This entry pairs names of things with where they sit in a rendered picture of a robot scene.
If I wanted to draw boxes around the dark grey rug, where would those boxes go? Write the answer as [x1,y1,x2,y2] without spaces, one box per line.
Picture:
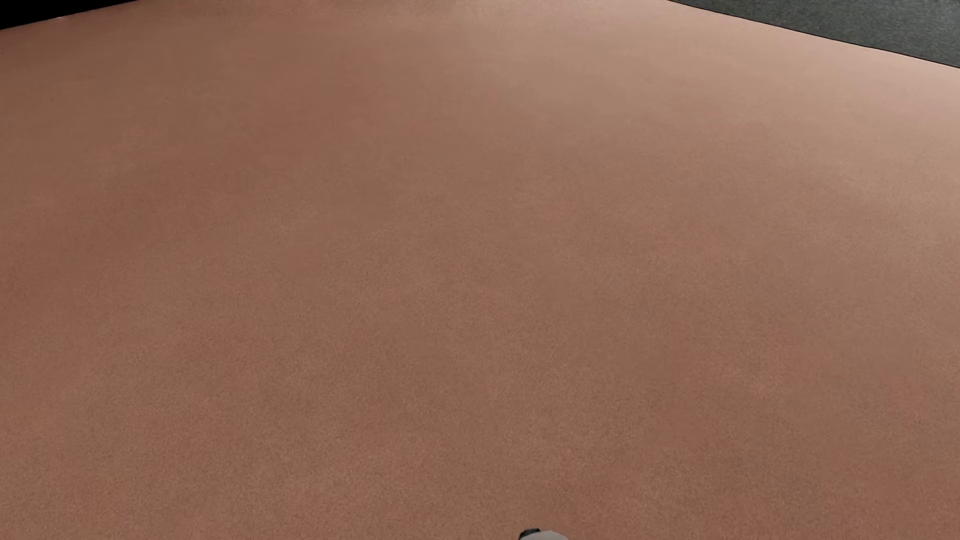
[667,0,960,70]

